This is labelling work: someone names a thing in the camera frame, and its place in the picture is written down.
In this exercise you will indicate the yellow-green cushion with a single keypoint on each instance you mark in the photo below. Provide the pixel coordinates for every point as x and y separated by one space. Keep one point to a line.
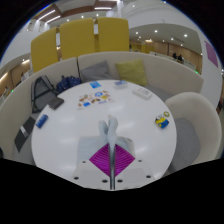
131 72

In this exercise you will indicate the grey chair seat cushion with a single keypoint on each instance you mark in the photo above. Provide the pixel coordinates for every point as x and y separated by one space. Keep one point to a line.
185 145

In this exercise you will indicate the small blue box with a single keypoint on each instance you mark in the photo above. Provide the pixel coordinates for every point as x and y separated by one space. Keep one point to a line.
42 121

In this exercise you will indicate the blue card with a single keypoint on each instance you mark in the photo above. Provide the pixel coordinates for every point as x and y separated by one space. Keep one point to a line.
95 84

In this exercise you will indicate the yellow partition panel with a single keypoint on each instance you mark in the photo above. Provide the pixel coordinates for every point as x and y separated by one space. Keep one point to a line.
77 38
112 35
45 50

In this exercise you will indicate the white round armchair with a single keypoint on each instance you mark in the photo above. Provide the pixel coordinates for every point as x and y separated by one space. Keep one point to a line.
200 110

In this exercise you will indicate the flat white box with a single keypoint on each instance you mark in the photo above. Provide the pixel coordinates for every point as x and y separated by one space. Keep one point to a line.
142 93

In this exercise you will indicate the curved beige sofa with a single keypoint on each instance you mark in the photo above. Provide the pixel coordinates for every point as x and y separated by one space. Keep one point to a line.
173 75

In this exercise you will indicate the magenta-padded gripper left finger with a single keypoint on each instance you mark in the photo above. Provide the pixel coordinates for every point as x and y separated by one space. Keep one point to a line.
100 160

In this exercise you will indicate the light blue towel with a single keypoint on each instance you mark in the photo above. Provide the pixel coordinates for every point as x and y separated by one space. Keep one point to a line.
110 133

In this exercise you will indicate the navy blue patterned bag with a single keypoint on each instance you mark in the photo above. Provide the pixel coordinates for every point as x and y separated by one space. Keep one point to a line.
68 83

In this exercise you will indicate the black laptop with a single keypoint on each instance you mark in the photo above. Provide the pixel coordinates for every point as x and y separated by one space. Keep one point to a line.
24 133

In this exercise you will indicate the colourful sticker sheet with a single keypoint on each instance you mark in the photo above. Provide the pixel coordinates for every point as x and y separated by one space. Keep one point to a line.
95 99

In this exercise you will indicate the dark brown wallet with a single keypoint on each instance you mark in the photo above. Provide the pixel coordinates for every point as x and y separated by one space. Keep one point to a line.
56 103

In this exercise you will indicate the grey mesh backpack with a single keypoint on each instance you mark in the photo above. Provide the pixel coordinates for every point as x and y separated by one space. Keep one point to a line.
41 95

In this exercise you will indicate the purple wall panel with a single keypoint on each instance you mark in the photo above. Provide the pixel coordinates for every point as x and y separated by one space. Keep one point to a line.
211 54

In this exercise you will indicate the yellow and blue toy figure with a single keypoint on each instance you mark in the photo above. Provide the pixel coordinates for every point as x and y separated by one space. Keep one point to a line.
162 120

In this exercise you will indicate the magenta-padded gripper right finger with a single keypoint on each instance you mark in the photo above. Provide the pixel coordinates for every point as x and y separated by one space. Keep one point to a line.
125 160

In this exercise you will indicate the ceiling light strips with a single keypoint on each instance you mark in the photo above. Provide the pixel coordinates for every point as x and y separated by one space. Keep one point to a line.
46 15

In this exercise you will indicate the small blue-white packet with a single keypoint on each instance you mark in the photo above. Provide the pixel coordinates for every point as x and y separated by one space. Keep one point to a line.
120 84

